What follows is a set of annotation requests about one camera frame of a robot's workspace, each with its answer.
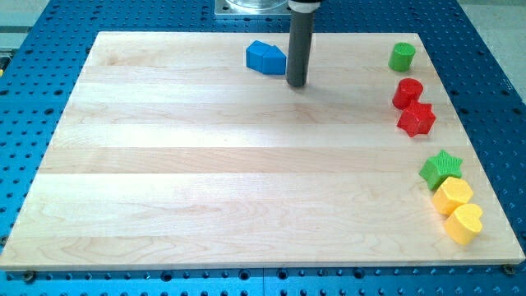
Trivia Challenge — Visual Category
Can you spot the red star block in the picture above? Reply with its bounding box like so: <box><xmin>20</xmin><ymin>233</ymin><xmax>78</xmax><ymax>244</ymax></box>
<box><xmin>397</xmin><ymin>100</ymin><xmax>436</xmax><ymax>137</ymax></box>

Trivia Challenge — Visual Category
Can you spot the green star block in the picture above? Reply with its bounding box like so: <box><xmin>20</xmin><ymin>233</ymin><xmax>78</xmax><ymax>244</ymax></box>
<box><xmin>418</xmin><ymin>150</ymin><xmax>463</xmax><ymax>191</ymax></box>

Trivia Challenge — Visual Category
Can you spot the blue pentagon block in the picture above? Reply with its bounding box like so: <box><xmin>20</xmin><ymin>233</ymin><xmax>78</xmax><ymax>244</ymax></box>
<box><xmin>261</xmin><ymin>45</ymin><xmax>287</xmax><ymax>75</ymax></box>

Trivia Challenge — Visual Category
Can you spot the light wooden board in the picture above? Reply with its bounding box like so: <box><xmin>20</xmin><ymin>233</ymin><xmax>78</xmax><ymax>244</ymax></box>
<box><xmin>1</xmin><ymin>31</ymin><xmax>524</xmax><ymax>271</ymax></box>

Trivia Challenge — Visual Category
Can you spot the blue cube block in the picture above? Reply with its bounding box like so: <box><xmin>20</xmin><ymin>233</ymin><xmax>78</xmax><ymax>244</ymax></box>
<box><xmin>246</xmin><ymin>40</ymin><xmax>271</xmax><ymax>72</ymax></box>

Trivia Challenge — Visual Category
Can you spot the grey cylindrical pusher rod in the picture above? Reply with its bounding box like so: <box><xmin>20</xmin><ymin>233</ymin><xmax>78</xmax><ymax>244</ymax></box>
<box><xmin>286</xmin><ymin>0</ymin><xmax>322</xmax><ymax>87</ymax></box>

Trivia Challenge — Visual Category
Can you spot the red cylinder block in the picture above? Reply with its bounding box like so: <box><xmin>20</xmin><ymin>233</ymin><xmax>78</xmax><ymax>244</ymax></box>
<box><xmin>392</xmin><ymin>78</ymin><xmax>424</xmax><ymax>110</ymax></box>

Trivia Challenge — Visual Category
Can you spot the green cylinder block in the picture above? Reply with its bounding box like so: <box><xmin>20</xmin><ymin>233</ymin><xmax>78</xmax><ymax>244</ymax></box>
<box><xmin>388</xmin><ymin>42</ymin><xmax>416</xmax><ymax>72</ymax></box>

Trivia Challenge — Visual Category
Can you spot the yellow hexagon block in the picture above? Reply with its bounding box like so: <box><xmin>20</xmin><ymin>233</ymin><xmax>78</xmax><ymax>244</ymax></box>
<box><xmin>431</xmin><ymin>177</ymin><xmax>474</xmax><ymax>215</ymax></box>

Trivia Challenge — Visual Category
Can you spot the yellow heart block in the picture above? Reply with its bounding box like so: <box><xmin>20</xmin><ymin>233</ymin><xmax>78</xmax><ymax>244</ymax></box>
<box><xmin>443</xmin><ymin>203</ymin><xmax>483</xmax><ymax>246</ymax></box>

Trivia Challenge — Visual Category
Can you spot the blue perforated table plate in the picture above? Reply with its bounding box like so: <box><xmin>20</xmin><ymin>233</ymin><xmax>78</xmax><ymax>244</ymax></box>
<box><xmin>1</xmin><ymin>1</ymin><xmax>525</xmax><ymax>295</ymax></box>

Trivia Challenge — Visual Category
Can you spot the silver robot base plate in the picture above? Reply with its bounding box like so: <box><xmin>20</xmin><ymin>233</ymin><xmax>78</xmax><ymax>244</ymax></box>
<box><xmin>214</xmin><ymin>0</ymin><xmax>290</xmax><ymax>16</ymax></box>

